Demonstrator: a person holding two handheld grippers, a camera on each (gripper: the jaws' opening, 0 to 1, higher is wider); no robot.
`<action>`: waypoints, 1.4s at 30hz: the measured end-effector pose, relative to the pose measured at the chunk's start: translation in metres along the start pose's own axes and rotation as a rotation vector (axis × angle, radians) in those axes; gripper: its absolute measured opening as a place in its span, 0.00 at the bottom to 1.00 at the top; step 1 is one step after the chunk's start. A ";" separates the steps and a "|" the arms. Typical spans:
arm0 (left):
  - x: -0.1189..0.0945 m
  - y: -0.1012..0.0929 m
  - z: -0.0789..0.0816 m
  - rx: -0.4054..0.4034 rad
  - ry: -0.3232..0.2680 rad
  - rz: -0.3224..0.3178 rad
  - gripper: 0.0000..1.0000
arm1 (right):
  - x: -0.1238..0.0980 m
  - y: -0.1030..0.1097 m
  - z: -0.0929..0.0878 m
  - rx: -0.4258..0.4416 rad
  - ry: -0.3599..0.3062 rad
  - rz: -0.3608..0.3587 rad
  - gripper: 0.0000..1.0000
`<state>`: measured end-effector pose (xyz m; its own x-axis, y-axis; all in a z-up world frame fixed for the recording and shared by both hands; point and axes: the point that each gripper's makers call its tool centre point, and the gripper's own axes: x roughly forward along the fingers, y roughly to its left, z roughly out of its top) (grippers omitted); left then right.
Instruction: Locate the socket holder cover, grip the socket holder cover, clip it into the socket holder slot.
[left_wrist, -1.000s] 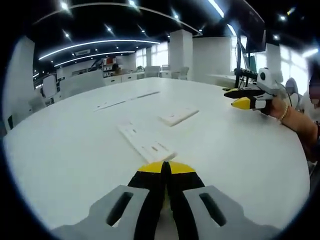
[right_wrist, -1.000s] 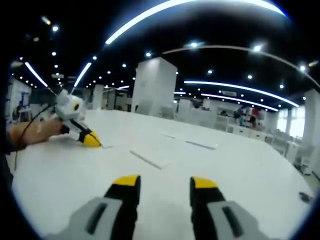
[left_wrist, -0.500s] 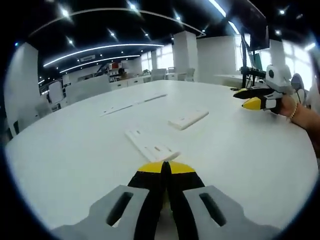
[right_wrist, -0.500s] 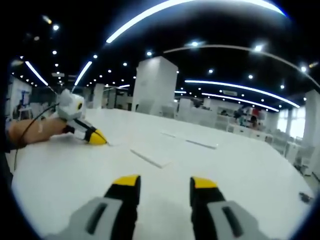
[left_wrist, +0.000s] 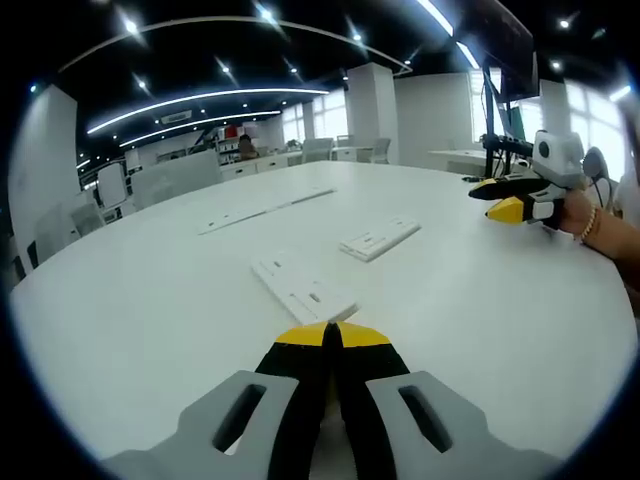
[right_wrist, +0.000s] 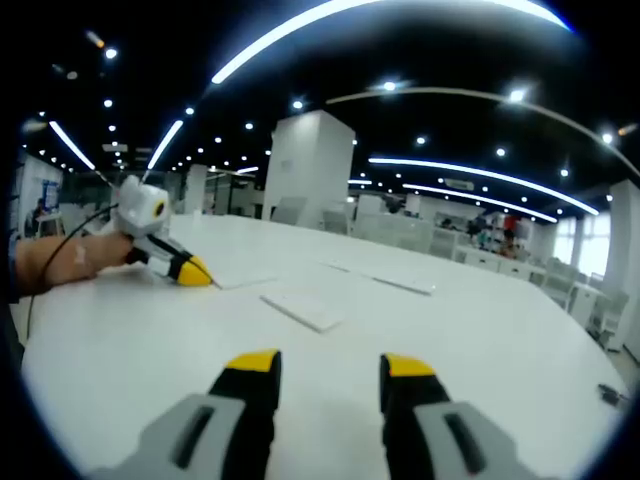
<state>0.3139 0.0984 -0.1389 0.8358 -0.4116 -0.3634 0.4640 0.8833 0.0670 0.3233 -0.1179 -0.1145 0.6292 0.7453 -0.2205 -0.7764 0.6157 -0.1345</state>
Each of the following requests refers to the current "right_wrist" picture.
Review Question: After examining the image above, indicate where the large curved ceiling light strip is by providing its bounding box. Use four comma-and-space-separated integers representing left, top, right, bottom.
210, 0, 572, 85

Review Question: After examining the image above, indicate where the long white plastic strip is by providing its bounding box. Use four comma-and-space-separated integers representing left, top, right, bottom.
322, 259, 437, 297

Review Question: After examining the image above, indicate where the white pillar beside window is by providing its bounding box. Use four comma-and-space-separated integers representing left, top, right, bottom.
607, 179, 640, 282

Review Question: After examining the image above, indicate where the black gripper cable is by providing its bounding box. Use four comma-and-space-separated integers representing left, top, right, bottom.
25, 202, 121, 346

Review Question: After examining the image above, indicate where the short ceiling light strip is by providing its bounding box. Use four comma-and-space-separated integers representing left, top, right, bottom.
147, 119, 185, 171

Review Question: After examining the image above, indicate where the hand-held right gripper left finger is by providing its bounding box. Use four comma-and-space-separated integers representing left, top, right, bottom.
92, 348, 283, 480

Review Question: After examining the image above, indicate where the person's left hand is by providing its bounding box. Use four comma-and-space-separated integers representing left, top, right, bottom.
67, 233, 135, 281

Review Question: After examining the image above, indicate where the large white square pillar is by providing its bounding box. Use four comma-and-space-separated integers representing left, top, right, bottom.
262, 109, 357, 232

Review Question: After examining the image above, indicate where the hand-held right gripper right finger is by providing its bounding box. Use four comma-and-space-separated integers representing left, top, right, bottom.
378, 352, 551, 480

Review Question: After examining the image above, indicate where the narrow white pillar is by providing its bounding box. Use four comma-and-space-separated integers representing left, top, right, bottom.
184, 163, 209, 215

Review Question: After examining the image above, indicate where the long ceiling light strip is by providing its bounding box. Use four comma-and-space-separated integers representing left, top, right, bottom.
368, 157, 600, 217

